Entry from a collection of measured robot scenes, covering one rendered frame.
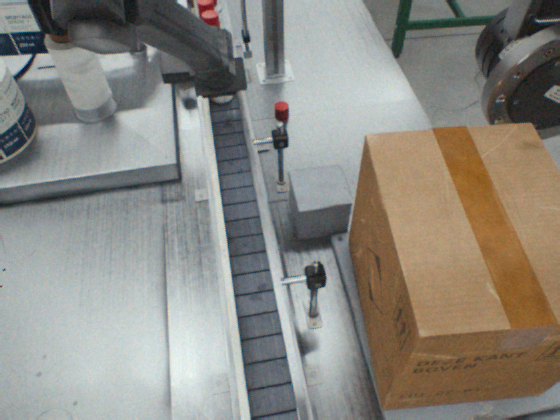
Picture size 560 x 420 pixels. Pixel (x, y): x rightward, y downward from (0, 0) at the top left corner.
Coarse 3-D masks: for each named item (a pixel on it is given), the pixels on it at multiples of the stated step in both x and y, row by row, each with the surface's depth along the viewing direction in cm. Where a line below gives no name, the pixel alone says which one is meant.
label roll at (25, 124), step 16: (0, 64) 94; (0, 80) 91; (0, 96) 91; (16, 96) 96; (0, 112) 92; (16, 112) 96; (0, 128) 94; (16, 128) 97; (32, 128) 102; (0, 144) 95; (16, 144) 98; (0, 160) 97
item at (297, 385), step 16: (224, 16) 115; (240, 96) 97; (240, 112) 94; (256, 176) 84; (256, 192) 81; (272, 240) 75; (272, 256) 73; (272, 272) 72; (288, 320) 67; (288, 336) 65; (288, 352) 64; (304, 400) 60; (304, 416) 59
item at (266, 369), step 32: (224, 128) 103; (224, 160) 97; (224, 192) 92; (256, 224) 87; (256, 256) 83; (256, 288) 79; (256, 320) 76; (256, 352) 73; (256, 384) 70; (288, 384) 70; (256, 416) 67; (288, 416) 67
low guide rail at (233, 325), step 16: (208, 112) 101; (208, 128) 98; (208, 144) 95; (224, 224) 85; (224, 240) 81; (224, 256) 79; (224, 272) 77; (240, 352) 69; (240, 368) 68; (240, 384) 66; (240, 400) 65
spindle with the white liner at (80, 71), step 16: (32, 0) 84; (48, 0) 83; (48, 16) 85; (48, 32) 89; (64, 32) 89; (48, 48) 92; (64, 48) 91; (80, 48) 92; (64, 64) 93; (80, 64) 94; (96, 64) 97; (64, 80) 97; (80, 80) 96; (96, 80) 99; (80, 96) 99; (96, 96) 101; (80, 112) 104; (96, 112) 103; (112, 112) 106
